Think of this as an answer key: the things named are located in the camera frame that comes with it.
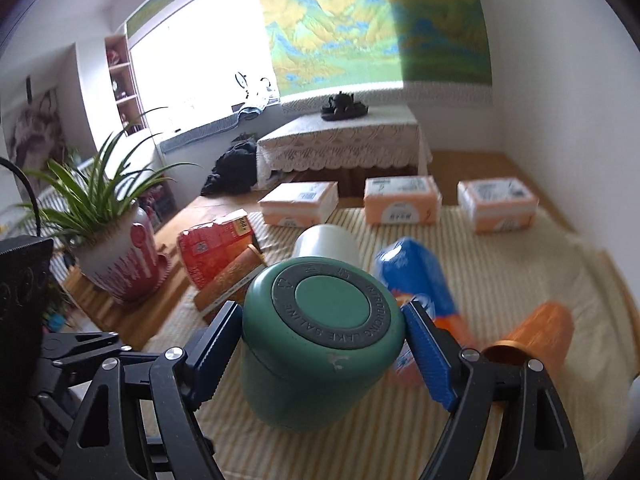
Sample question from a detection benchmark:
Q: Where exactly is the blue cloth on sill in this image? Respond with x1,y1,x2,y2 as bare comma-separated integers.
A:
157,102,286,155

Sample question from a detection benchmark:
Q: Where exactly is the green landscape painting scroll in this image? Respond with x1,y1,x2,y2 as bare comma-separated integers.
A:
259,0,492,100

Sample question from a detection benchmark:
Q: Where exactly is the red instant noodle cup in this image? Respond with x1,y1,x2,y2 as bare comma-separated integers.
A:
177,209,257,290

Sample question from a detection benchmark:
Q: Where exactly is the potted spider plant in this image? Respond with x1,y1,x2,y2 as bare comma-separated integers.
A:
23,130,183,284

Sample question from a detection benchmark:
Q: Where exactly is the black bag on floor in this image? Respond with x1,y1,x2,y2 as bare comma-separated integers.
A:
200,138,257,197

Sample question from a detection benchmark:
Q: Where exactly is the orange metal cup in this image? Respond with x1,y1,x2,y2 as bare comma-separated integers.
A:
483,301,574,374

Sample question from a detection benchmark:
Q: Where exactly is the black tea set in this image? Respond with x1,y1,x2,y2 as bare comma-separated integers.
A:
320,92,369,122

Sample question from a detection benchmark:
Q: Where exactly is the wall shelf unit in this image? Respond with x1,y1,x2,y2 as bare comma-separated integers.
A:
105,35,146,136

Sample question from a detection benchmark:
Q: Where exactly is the middle orange white box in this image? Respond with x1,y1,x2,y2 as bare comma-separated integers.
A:
363,176,442,226

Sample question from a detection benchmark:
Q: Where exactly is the lace covered low table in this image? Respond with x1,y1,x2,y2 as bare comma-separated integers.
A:
256,104,433,188

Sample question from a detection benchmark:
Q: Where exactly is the brown patterned paper cup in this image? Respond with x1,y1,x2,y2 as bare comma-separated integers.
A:
194,244,267,318

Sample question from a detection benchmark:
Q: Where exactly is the blue orange patterned cup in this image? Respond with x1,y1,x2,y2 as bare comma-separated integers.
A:
372,236,476,391

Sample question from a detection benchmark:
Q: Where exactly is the left orange white box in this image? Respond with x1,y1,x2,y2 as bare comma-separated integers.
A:
258,181,338,228

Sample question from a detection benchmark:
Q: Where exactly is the right orange white box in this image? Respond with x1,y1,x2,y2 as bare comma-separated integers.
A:
457,178,539,234

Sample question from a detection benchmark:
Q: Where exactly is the green thermos cup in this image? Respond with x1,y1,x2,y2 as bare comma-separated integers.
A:
241,257,405,432

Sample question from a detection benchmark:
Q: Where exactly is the white paper cup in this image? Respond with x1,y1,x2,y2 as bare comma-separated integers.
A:
292,224,361,268

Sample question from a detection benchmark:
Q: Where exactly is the black cable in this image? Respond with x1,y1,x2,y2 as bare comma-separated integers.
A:
0,155,42,239

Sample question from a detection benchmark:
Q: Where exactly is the orange white box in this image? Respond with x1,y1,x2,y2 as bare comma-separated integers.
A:
363,176,442,226
457,178,539,234
258,181,338,228

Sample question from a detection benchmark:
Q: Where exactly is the striped table cloth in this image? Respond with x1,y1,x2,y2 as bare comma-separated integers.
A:
151,208,639,479

